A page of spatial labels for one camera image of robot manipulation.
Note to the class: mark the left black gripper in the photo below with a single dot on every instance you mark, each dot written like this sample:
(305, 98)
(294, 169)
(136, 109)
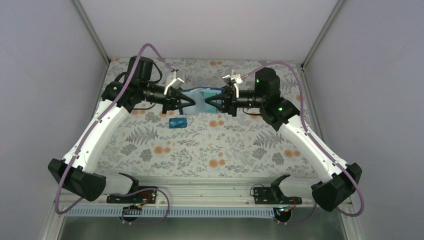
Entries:
(173, 99)

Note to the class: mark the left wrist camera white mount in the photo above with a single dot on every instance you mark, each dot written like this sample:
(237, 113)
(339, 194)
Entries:
(174, 81)

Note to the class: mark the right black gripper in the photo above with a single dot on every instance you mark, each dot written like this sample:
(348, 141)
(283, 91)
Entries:
(230, 106)

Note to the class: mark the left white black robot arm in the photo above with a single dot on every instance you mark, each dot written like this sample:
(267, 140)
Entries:
(75, 171)

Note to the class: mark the blue card holder wallet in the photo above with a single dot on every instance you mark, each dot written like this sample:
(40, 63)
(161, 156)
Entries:
(197, 94)

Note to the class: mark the grey slotted cable duct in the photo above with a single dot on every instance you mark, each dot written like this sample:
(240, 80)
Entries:
(173, 212)

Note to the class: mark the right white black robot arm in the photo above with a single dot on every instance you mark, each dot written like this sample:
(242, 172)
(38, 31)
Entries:
(336, 179)

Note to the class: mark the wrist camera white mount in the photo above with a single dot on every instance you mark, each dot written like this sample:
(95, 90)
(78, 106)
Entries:
(231, 78)
(174, 81)

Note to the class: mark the aluminium rail frame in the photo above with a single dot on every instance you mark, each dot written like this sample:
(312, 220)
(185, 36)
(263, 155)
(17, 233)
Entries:
(214, 192)

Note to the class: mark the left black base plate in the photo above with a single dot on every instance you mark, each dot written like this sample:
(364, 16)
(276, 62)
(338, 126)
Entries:
(143, 197)

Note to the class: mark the floral patterned table mat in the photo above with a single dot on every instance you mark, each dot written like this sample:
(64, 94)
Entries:
(212, 145)

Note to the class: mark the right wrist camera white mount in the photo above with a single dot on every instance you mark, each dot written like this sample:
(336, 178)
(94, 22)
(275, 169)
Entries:
(231, 78)

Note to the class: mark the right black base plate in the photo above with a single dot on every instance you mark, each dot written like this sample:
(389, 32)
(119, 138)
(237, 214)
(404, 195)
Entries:
(273, 196)

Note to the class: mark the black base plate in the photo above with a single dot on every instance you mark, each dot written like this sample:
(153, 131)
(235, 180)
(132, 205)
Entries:
(143, 197)
(273, 196)

